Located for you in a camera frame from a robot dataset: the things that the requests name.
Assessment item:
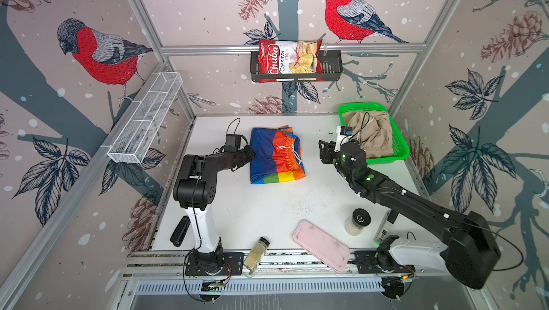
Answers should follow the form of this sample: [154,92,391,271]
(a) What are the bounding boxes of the rainbow striped shorts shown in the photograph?
[250,126,306,185]

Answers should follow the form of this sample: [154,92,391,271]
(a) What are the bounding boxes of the beige shorts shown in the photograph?
[343,111,394,158]

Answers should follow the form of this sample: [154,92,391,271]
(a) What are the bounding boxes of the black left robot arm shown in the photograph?
[172,145,256,254]

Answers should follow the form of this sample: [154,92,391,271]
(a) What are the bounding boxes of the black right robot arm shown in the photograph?
[318,141,501,289]

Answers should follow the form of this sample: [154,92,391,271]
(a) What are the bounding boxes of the green plastic basket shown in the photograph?
[337,102,410,164]

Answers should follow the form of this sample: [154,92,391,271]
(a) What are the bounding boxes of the black white marker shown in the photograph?
[374,210,399,245]

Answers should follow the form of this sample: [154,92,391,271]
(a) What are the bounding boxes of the pink rectangular case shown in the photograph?
[293,219,350,273]

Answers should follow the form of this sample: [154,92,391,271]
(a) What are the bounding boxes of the black remote-like object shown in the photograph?
[170,216,191,247]

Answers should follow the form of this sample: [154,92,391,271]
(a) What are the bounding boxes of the red Chuba chips bag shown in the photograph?
[259,40,323,75]

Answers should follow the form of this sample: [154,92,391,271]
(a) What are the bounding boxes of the spice jar black lid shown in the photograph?
[244,237,270,274]

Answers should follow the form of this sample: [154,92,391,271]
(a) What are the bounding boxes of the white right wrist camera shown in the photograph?
[336,126,353,146]

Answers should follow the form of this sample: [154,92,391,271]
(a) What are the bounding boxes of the black wall basket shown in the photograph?
[250,50,343,84]

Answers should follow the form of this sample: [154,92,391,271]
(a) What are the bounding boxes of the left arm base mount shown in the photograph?
[184,250,244,277]

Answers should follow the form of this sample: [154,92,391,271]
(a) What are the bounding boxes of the white wire mesh shelf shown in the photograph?
[107,72,182,164]

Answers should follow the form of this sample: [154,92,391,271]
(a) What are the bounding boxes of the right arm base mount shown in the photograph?
[353,249,415,275]

